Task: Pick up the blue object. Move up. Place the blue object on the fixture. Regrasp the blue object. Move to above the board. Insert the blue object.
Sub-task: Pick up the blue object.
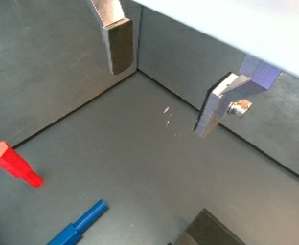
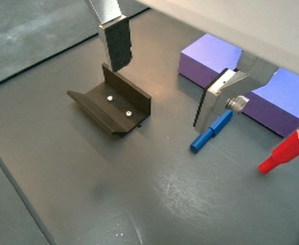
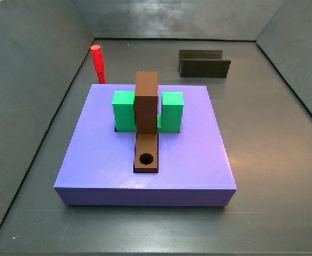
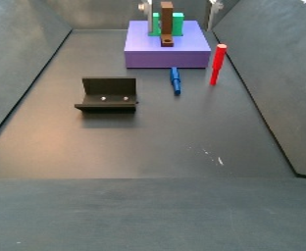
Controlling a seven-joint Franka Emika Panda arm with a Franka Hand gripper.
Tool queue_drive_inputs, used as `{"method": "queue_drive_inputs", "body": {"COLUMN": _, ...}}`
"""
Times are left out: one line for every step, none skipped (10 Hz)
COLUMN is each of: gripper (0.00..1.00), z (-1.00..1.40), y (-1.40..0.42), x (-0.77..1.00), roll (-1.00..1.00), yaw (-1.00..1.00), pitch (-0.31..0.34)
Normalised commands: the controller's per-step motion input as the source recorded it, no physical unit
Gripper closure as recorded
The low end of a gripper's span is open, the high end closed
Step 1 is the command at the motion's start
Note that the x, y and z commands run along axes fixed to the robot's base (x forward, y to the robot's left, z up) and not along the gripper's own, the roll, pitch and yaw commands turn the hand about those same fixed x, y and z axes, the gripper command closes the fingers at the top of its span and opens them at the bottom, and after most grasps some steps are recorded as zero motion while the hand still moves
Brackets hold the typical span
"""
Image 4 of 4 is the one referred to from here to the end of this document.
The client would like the brown L-shaped bracket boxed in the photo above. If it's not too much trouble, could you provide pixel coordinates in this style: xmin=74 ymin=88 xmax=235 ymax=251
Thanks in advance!
xmin=160 ymin=1 xmax=173 ymax=47

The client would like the green block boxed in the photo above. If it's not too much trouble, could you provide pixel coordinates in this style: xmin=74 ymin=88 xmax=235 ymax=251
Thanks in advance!
xmin=149 ymin=13 xmax=184 ymax=36

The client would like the blue stepped peg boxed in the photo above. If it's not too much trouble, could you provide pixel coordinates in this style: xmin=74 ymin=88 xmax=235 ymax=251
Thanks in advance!
xmin=169 ymin=67 xmax=180 ymax=96

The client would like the red stepped peg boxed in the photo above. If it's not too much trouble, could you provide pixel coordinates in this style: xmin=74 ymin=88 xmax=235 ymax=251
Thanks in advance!
xmin=209 ymin=44 xmax=227 ymax=85

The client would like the black angle bracket fixture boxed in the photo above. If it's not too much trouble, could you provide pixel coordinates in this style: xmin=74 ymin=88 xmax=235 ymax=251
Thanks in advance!
xmin=74 ymin=76 xmax=137 ymax=112

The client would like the purple base block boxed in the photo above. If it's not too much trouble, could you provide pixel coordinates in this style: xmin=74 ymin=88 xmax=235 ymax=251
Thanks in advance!
xmin=124 ymin=21 xmax=211 ymax=69

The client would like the silver post left background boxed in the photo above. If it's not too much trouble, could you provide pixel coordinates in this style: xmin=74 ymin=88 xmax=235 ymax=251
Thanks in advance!
xmin=138 ymin=0 xmax=153 ymax=32

